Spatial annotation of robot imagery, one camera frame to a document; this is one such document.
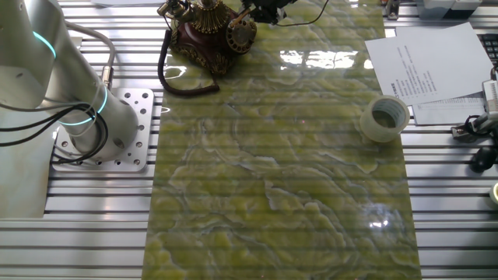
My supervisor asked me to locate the brass and red phone handset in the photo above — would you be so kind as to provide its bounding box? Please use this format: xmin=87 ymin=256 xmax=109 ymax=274
xmin=156 ymin=0 xmax=198 ymax=23

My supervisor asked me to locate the black round knob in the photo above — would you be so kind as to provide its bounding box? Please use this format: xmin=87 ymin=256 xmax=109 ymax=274
xmin=469 ymin=145 xmax=498 ymax=174

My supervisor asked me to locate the grey robot hose with connector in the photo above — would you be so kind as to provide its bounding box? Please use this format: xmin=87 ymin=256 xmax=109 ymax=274
xmin=64 ymin=21 xmax=117 ymax=91

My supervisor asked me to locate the dark red coiled phone cord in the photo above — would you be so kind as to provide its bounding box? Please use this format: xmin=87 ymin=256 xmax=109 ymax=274
xmin=157 ymin=29 xmax=221 ymax=97

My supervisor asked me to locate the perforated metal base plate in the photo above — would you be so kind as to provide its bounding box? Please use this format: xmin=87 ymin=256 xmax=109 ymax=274
xmin=51 ymin=87 xmax=156 ymax=173

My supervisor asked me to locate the antique red rotary phone base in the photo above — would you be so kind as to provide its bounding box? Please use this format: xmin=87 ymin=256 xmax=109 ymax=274
xmin=167 ymin=0 xmax=258 ymax=75

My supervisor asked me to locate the green marble pattern mat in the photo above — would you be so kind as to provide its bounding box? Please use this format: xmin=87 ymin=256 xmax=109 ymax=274
xmin=142 ymin=0 xmax=423 ymax=280

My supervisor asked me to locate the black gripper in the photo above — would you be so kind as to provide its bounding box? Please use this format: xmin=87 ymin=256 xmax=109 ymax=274
xmin=240 ymin=0 xmax=299 ymax=24

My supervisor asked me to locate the black keyboard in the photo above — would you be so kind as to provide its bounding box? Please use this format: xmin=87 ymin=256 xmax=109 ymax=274
xmin=477 ymin=33 xmax=498 ymax=67

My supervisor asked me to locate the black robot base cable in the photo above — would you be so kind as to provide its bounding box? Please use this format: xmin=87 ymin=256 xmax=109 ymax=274
xmin=0 ymin=103 xmax=109 ymax=164

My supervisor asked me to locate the small grey box device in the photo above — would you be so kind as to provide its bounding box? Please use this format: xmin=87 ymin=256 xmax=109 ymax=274
xmin=481 ymin=79 xmax=498 ymax=114

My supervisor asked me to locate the printed instruction paper sheet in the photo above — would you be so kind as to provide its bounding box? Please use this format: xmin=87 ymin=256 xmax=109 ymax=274
xmin=364 ymin=22 xmax=494 ymax=106

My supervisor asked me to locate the clear packing tape roll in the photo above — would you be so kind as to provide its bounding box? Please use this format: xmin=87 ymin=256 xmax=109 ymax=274
xmin=359 ymin=95 xmax=411 ymax=143

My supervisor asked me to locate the paper sheet with table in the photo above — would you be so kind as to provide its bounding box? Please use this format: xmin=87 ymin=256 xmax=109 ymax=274
xmin=412 ymin=96 xmax=488 ymax=126

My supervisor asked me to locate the grey metal block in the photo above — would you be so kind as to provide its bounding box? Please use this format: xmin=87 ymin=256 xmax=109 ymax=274
xmin=416 ymin=0 xmax=483 ymax=20

